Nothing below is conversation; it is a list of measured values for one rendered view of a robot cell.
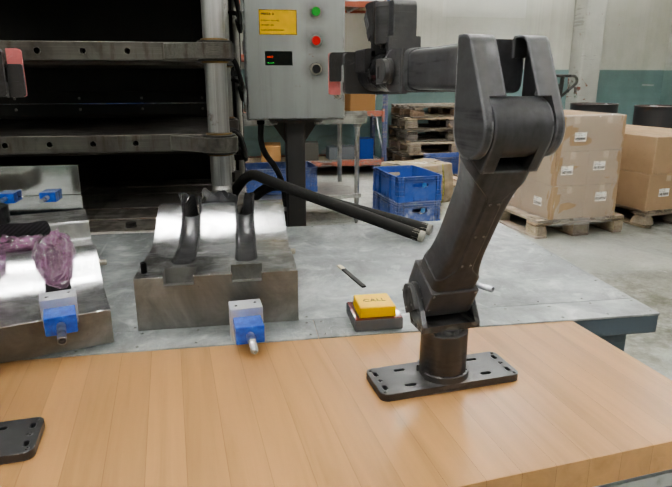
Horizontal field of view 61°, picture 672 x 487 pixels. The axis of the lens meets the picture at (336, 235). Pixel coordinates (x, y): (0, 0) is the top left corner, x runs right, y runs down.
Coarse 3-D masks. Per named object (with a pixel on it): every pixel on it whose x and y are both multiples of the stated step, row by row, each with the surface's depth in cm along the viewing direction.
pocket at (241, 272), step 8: (240, 264) 96; (248, 264) 96; (256, 264) 97; (232, 272) 96; (240, 272) 97; (248, 272) 97; (256, 272) 97; (232, 280) 96; (240, 280) 96; (248, 280) 93; (256, 280) 93
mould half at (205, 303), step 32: (160, 224) 114; (224, 224) 116; (256, 224) 116; (160, 256) 102; (224, 256) 101; (288, 256) 100; (160, 288) 90; (192, 288) 91; (224, 288) 92; (256, 288) 93; (288, 288) 94; (160, 320) 92; (192, 320) 93; (224, 320) 94; (288, 320) 95
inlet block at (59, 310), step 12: (48, 300) 83; (60, 300) 84; (72, 300) 84; (48, 312) 82; (60, 312) 82; (72, 312) 82; (48, 324) 80; (60, 324) 80; (72, 324) 81; (48, 336) 80; (60, 336) 76
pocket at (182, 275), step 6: (168, 270) 94; (174, 270) 95; (180, 270) 95; (186, 270) 95; (192, 270) 95; (168, 276) 95; (174, 276) 95; (180, 276) 95; (186, 276) 95; (192, 276) 95; (168, 282) 95; (174, 282) 95; (180, 282) 95; (186, 282) 95; (192, 282) 95
